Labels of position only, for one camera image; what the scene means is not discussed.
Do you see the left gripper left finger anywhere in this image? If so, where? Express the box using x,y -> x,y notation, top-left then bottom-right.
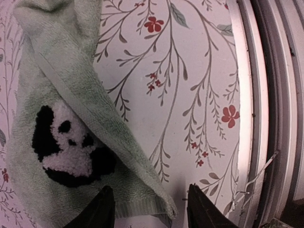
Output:
67,186 -> 115,228

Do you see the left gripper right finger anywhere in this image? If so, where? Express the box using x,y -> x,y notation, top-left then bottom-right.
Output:
187,184 -> 237,228

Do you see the mint green towel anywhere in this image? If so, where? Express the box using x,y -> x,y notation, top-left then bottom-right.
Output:
7,0 -> 177,228

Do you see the floral table mat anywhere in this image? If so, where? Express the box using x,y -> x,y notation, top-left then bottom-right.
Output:
0,0 -> 240,228

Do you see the aluminium front rail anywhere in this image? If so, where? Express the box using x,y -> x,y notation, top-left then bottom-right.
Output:
231,0 -> 304,228

